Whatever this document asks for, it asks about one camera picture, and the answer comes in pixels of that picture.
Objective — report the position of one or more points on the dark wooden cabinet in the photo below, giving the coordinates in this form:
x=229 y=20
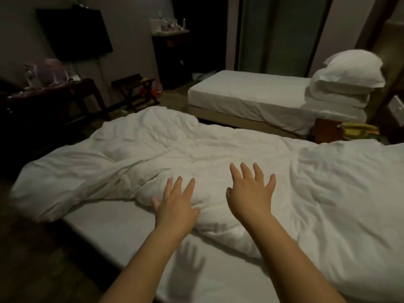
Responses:
x=170 y=60

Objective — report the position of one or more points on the white pillowcase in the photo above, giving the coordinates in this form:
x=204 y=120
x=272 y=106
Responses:
x=334 y=112

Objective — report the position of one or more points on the tan padded headboard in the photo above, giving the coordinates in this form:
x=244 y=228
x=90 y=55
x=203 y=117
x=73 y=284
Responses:
x=390 y=60

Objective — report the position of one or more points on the person's left hand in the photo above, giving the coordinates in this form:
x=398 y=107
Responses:
x=175 y=212

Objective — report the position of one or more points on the dark wooden desk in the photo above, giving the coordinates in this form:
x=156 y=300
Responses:
x=50 y=107

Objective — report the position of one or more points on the white duvet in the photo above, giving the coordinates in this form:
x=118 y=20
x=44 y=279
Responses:
x=189 y=148

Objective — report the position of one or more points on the bottles on cabinet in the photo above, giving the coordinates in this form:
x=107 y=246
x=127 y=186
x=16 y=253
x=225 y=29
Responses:
x=169 y=24

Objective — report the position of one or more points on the person's right forearm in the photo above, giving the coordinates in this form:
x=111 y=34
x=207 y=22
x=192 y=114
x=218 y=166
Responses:
x=296 y=268

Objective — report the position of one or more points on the white duvet cover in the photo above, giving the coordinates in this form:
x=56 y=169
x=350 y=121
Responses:
x=350 y=67

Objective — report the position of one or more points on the person's left forearm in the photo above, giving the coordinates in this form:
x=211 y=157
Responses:
x=145 y=268

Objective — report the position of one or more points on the dark wooden nightstand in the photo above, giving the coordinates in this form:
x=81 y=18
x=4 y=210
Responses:
x=327 y=130

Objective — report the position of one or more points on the white pillow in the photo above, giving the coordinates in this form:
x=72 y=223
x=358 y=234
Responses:
x=341 y=96

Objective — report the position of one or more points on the person's right hand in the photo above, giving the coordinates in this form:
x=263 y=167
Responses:
x=250 y=197

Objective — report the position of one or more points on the white wall switch panel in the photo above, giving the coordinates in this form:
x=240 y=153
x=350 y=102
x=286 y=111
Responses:
x=397 y=110

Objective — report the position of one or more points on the beige telephone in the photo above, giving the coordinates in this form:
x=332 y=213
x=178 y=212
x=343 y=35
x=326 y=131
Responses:
x=360 y=130

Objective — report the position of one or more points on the black wall television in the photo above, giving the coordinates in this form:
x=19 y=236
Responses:
x=74 y=31

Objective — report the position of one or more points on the pink plastic bag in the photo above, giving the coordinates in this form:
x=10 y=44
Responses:
x=50 y=72

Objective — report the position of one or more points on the white floor cloth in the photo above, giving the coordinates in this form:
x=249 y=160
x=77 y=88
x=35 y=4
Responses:
x=205 y=75

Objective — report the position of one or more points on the white bed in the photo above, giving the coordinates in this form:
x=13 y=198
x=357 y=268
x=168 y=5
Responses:
x=252 y=97
x=126 y=236

